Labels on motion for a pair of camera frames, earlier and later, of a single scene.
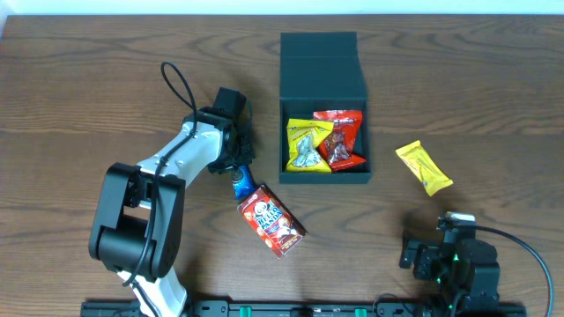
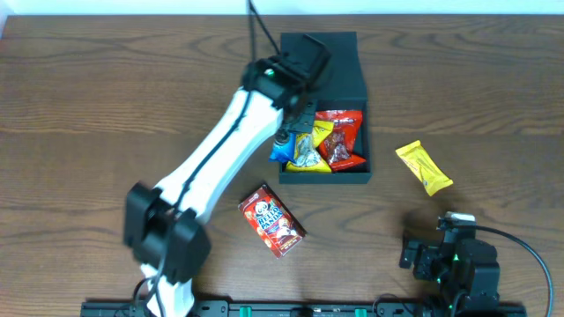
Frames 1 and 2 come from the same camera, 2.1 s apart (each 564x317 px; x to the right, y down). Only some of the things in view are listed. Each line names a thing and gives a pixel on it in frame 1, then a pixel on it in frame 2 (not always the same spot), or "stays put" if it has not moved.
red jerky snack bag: (338, 146) stays put
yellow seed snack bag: (303, 136) stays put
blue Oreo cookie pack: (246, 186) to (284, 153)
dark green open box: (322, 71) stays put
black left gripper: (241, 155) to (298, 119)
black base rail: (317, 308) stays put
